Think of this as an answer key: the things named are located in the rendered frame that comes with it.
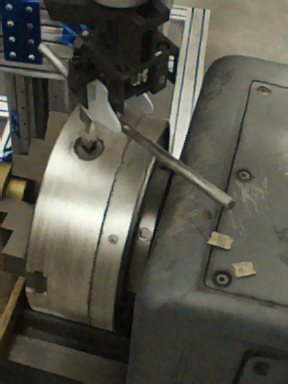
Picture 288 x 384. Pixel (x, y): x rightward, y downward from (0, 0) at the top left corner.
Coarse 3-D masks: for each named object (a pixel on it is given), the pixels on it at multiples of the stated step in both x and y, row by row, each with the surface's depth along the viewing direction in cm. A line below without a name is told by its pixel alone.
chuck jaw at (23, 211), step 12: (0, 204) 100; (12, 204) 100; (24, 204) 101; (0, 216) 100; (12, 216) 98; (24, 216) 99; (0, 228) 97; (12, 228) 97; (24, 228) 97; (12, 240) 95; (24, 240) 95; (12, 252) 93; (24, 252) 93; (12, 264) 94; (24, 264) 93; (24, 276) 95; (36, 276) 92; (36, 288) 93
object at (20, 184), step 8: (0, 168) 102; (8, 168) 102; (0, 176) 102; (8, 176) 102; (16, 176) 103; (0, 184) 101; (8, 184) 102; (16, 184) 102; (24, 184) 102; (32, 184) 106; (0, 192) 100; (8, 192) 102; (16, 192) 102; (24, 192) 102; (32, 192) 107; (0, 200) 101; (24, 200) 107; (32, 200) 107
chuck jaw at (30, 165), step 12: (60, 120) 101; (48, 132) 101; (36, 144) 101; (48, 144) 101; (24, 156) 102; (36, 156) 102; (48, 156) 101; (12, 168) 102; (24, 168) 102; (36, 168) 102; (36, 180) 102
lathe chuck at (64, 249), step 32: (64, 128) 93; (96, 128) 93; (64, 160) 90; (96, 160) 90; (64, 192) 88; (96, 192) 88; (32, 224) 89; (64, 224) 88; (96, 224) 88; (32, 256) 90; (64, 256) 89; (64, 288) 91
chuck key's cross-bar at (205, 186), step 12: (48, 48) 86; (48, 60) 86; (60, 60) 85; (60, 72) 85; (120, 120) 80; (132, 132) 78; (144, 144) 77; (156, 144) 76; (156, 156) 75; (168, 156) 74; (180, 168) 73; (192, 180) 72; (204, 180) 71; (204, 192) 71; (216, 192) 70; (228, 204) 69
